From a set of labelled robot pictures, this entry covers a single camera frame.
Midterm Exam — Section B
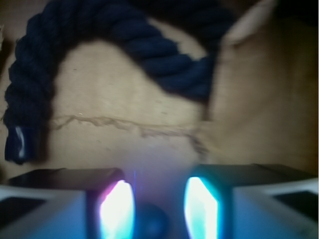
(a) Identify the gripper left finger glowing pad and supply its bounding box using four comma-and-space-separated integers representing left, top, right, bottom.
0, 168, 135, 239

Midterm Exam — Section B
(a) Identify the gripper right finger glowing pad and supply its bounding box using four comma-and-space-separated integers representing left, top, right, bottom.
183, 164, 319, 239

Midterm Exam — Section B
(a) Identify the dark green plastic pickle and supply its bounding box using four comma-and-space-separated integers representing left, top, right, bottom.
133, 202, 170, 239

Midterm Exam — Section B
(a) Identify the brown paper bag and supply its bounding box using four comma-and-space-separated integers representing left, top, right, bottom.
0, 0, 319, 180

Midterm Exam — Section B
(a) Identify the navy blue twisted rope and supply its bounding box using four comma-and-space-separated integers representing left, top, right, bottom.
3, 0, 235, 165

